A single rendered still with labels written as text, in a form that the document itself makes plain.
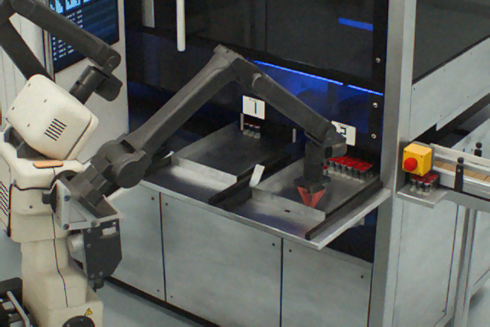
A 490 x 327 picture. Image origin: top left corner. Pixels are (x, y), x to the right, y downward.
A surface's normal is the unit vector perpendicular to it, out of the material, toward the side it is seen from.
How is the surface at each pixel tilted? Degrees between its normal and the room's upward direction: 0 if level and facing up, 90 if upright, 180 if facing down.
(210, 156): 0
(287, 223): 0
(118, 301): 0
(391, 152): 90
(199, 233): 90
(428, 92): 90
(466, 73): 90
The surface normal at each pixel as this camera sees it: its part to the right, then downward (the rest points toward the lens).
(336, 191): 0.00, -0.91
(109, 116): 0.88, 0.20
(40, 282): -0.85, 0.08
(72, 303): 0.50, 0.36
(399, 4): -0.60, 0.33
